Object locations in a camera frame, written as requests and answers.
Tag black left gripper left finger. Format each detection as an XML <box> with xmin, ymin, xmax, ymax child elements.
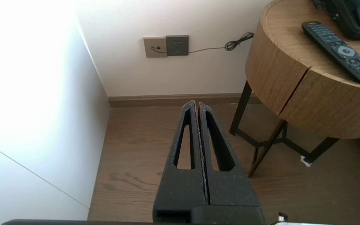
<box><xmin>153</xmin><ymin>101</ymin><xmax>208</xmax><ymax>223</ymax></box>

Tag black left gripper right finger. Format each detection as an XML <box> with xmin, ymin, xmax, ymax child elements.
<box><xmin>199</xmin><ymin>102</ymin><xmax>262</xmax><ymax>207</ymax></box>

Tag black TV remote control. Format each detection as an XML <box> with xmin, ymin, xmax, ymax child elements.
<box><xmin>301</xmin><ymin>21</ymin><xmax>360</xmax><ymax>84</ymax></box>

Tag black metal table legs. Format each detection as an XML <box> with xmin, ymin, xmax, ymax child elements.
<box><xmin>229</xmin><ymin>81</ymin><xmax>340</xmax><ymax>178</ymax></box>

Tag brown wooden baseboard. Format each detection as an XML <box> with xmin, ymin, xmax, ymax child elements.
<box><xmin>107</xmin><ymin>93</ymin><xmax>262</xmax><ymax>108</ymax></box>

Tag black and white desk telephone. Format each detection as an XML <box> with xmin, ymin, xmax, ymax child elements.
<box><xmin>312</xmin><ymin>0</ymin><xmax>360</xmax><ymax>40</ymax></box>

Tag dark grey wall power socket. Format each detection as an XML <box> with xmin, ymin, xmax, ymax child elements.
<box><xmin>166</xmin><ymin>35</ymin><xmax>189</xmax><ymax>57</ymax></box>

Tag beige wall socket plate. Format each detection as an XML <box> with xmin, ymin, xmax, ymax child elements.
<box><xmin>143</xmin><ymin>37</ymin><xmax>168</xmax><ymax>58</ymax></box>

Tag thin black wall cable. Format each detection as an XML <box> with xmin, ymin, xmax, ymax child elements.
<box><xmin>151</xmin><ymin>32</ymin><xmax>255</xmax><ymax>54</ymax></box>

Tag black coiled telephone cord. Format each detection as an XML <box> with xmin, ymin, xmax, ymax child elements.
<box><xmin>312</xmin><ymin>0</ymin><xmax>338</xmax><ymax>18</ymax></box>

